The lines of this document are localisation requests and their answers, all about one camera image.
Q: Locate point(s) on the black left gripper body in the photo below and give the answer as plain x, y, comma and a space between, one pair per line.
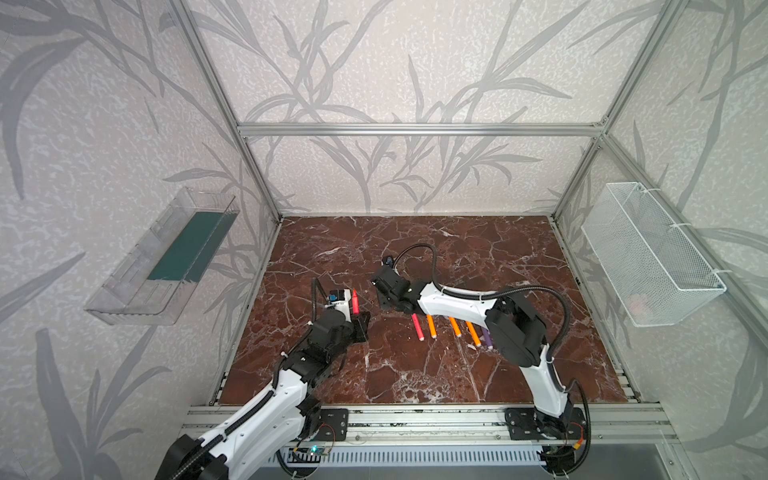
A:
358, 324

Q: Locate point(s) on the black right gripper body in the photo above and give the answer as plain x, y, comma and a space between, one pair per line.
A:
387, 288

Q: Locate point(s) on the pink highlighter pen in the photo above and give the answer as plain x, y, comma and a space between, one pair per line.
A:
417, 326
355, 303

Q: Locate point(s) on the yellow-orange highlighter pen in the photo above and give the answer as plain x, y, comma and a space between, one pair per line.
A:
431, 326

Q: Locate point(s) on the orange highlighter pen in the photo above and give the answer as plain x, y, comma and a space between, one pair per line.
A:
455, 327
473, 334

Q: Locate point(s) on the purple highlighter pen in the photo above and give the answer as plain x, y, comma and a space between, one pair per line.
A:
487, 339

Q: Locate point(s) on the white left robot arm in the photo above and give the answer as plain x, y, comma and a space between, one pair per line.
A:
284, 410

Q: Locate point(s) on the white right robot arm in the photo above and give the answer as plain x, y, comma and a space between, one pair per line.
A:
515, 327

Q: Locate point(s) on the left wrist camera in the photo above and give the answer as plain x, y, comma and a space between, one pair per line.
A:
341, 300

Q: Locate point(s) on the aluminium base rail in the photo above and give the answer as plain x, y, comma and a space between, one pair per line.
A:
620, 437

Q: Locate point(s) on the clear plastic wall tray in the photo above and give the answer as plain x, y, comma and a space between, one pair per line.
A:
154, 282

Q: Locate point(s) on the white wire mesh basket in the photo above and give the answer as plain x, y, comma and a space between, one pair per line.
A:
658, 274

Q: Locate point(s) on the aluminium cage frame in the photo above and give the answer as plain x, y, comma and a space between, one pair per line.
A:
688, 125

